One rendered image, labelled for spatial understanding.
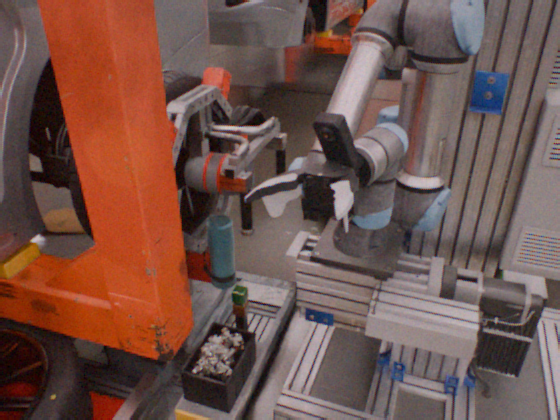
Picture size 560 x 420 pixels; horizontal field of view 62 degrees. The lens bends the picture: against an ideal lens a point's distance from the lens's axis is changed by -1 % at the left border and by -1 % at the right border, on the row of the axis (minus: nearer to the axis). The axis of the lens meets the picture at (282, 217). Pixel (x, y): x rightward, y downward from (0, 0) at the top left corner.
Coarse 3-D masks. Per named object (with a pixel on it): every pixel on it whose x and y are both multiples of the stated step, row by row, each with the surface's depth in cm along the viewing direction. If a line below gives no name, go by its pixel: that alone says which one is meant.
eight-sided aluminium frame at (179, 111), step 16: (192, 96) 151; (208, 96) 152; (176, 112) 139; (192, 112) 144; (224, 112) 167; (176, 144) 138; (224, 144) 182; (176, 160) 139; (224, 208) 183; (192, 240) 158
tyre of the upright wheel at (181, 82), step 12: (168, 72) 150; (180, 72) 151; (168, 84) 144; (180, 84) 150; (192, 84) 158; (168, 96) 145; (180, 96) 152; (216, 120) 181; (72, 156) 138; (72, 168) 139; (72, 180) 140; (72, 192) 142; (84, 204) 143; (84, 216) 145; (204, 216) 184; (84, 228) 149
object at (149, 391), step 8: (144, 376) 144; (152, 376) 144; (144, 384) 141; (152, 384) 141; (160, 384) 147; (136, 392) 139; (144, 392) 139; (152, 392) 142; (160, 392) 147; (128, 400) 136; (136, 400) 136; (144, 400) 138; (152, 400) 143; (160, 400) 148; (120, 408) 134; (128, 408) 134; (136, 408) 134; (144, 408) 139; (152, 408) 143; (120, 416) 132; (128, 416) 132; (136, 416) 135; (144, 416) 139; (152, 416) 144
